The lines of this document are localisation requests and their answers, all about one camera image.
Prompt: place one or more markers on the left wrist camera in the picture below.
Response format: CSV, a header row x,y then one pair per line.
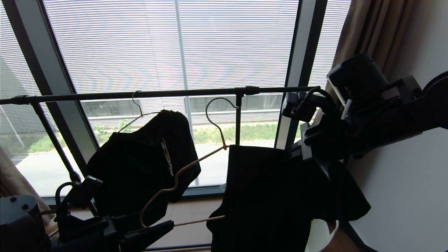
x,y
84,190

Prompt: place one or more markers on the black garment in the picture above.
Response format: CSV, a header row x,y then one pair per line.
x,y
273,196
133,168

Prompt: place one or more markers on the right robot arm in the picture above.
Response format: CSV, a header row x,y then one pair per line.
x,y
357,77

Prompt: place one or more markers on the pink clothes hanger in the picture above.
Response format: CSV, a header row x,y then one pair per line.
x,y
140,110
206,112

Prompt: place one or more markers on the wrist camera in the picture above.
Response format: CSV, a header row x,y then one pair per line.
x,y
84,190
294,106

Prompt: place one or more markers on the black clothes rack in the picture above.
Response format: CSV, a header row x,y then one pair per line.
x,y
175,93

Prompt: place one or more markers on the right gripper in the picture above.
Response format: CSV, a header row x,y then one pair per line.
x,y
325,143

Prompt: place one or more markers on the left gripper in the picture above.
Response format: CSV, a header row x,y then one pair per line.
x,y
91,236

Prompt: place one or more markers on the white laundry basket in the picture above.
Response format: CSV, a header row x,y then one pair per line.
x,y
322,234

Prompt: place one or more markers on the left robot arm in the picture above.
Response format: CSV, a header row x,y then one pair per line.
x,y
21,227

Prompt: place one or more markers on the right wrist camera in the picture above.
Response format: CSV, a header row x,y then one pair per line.
x,y
294,106

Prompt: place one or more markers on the brown curtain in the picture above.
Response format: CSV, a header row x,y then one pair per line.
x,y
367,28
14,178

